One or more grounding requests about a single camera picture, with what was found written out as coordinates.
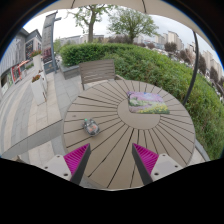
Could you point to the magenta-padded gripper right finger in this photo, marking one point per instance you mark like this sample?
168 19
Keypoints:
165 166

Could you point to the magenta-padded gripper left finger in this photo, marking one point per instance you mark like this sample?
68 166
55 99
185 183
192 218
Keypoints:
58 166

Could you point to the transparent grey computer mouse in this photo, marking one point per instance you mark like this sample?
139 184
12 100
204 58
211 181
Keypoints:
91 127

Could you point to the floral print mouse pad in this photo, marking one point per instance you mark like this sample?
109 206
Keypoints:
148 102

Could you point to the grey low stone ledge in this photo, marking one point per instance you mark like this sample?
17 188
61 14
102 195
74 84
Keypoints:
33 140

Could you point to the white planter with orange flowers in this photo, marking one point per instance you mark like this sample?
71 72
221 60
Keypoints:
38 91

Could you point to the green hedge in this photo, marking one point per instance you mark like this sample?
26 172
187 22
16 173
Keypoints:
160 66

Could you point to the brown slatted chair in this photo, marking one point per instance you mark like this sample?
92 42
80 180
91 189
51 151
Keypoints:
97 70

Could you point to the black curved parasol pole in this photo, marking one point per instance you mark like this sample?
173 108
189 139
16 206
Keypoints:
195 66

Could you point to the white planter with red flowers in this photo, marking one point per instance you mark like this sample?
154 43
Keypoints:
36 63

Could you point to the grey shopfront building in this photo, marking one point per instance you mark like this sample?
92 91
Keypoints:
16 50

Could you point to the distant apartment buildings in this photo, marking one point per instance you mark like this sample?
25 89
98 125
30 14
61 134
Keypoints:
171 38

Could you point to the tall grey sign pillar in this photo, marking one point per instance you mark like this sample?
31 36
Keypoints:
47 36

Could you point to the thin-trunked sparse tree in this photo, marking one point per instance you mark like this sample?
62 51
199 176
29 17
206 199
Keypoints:
90 28

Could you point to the round leafy green tree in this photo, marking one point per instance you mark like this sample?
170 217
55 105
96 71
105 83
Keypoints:
131 21

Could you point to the beige parasol canopy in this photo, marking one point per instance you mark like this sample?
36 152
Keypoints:
106 2

